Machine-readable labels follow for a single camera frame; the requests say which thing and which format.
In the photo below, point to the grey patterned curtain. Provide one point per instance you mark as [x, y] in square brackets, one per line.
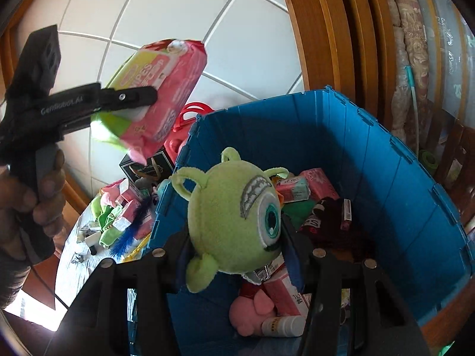
[449, 44]

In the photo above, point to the wooden chair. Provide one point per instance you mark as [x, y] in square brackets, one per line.
[458, 163]

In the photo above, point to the red bear suitcase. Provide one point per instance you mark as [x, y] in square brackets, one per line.
[174, 144]

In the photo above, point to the blue feather brush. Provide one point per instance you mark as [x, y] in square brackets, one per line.
[128, 235]

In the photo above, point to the black gift box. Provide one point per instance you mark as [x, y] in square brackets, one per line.
[141, 168]

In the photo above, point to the green tape roll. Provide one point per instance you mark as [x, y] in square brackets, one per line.
[429, 159]

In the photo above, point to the green one-eyed monster plush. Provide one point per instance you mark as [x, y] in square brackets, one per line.
[230, 222]

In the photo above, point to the white labelled bottle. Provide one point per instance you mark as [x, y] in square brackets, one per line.
[282, 325]

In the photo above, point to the pig plush orange dress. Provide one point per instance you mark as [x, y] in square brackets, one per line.
[248, 315]

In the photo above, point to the pink teal tissue pack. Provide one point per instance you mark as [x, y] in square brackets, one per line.
[293, 190]

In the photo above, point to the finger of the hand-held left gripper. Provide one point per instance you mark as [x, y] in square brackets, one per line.
[76, 127]
[130, 97]

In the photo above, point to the white teal pole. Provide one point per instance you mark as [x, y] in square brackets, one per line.
[412, 100]

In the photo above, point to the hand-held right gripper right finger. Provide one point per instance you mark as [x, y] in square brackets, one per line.
[295, 267]

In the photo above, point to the pink floral packet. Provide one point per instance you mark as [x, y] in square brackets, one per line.
[321, 185]

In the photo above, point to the green plush frog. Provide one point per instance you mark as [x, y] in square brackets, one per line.
[97, 207]

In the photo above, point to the blue plastic crate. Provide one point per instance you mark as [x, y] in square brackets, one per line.
[371, 155]

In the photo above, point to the tall pink tissue pack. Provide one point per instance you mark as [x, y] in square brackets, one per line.
[287, 293]

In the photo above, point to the pink labelled tissue pack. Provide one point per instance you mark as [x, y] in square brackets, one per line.
[124, 217]

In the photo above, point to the patterned rolled rug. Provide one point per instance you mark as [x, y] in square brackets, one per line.
[412, 44]

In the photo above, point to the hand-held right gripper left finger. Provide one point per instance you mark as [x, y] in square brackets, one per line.
[174, 256]

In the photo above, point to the maroon knit hat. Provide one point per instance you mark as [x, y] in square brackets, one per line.
[334, 230]

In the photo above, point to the person's left hand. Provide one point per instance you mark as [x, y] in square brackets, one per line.
[15, 200]

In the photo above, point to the green wet wipes packet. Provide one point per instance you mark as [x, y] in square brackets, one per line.
[167, 92]

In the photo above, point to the green plush garment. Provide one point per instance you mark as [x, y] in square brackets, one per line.
[109, 235]

